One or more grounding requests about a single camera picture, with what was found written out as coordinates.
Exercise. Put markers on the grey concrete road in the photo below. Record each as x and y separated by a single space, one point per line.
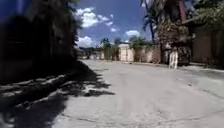
143 96

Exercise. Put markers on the row of dark trees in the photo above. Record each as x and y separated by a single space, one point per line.
43 33

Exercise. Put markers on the pale post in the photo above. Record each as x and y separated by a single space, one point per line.
173 58

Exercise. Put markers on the large tree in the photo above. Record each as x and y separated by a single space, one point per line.
173 30

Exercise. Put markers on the building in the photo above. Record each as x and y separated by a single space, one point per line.
90 53

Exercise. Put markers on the brown wall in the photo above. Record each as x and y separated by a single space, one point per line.
206 46

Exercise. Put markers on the tall palm tree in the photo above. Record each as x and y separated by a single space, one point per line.
151 20

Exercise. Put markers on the leafy tree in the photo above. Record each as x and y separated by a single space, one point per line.
210 13

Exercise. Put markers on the beige wall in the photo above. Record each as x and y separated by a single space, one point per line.
143 55

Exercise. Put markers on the green tree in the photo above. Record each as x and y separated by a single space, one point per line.
138 41
106 45

